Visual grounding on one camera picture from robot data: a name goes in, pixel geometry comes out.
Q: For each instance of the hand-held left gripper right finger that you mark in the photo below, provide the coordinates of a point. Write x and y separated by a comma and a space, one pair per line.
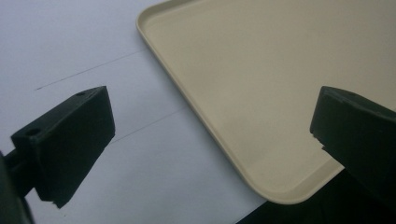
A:
358, 137

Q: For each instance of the beige plastic tray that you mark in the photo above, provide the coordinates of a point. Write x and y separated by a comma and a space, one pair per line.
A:
264, 93

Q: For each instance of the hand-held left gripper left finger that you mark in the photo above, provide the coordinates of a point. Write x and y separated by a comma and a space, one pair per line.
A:
68, 143

